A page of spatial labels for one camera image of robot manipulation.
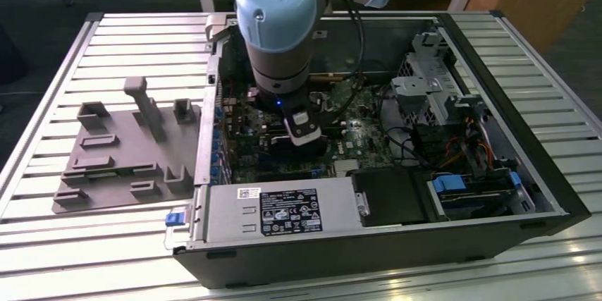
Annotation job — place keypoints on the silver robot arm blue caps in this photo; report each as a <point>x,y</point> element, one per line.
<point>272,15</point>

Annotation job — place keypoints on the black RAM stick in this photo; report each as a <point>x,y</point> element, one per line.
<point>275,124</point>

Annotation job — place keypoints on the black graphics card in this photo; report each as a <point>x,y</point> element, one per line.
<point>309,152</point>

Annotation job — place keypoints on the green motherboard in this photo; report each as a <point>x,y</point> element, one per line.
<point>367,139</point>

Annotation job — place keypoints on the small silver chipset heatsink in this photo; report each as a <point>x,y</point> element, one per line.
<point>345,167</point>

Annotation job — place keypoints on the grey metal drive cage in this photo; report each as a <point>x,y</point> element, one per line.
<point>417,103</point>

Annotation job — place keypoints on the grey power supply unit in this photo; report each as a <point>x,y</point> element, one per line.
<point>225,216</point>

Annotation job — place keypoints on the grey plastic parts rack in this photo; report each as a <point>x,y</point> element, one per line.
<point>121,146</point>

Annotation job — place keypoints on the black plastic drive bay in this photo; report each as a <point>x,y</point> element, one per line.
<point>389,195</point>

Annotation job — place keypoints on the green RAM stick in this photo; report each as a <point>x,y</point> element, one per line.
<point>122,173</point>

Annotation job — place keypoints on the blue case latch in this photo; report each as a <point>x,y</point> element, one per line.
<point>173,219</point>

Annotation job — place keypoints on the hard disk blue carrier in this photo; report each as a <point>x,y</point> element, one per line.
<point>448,183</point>

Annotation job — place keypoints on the black open PC case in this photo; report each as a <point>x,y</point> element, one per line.
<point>376,262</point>

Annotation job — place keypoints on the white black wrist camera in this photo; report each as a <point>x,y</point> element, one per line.
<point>303,128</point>

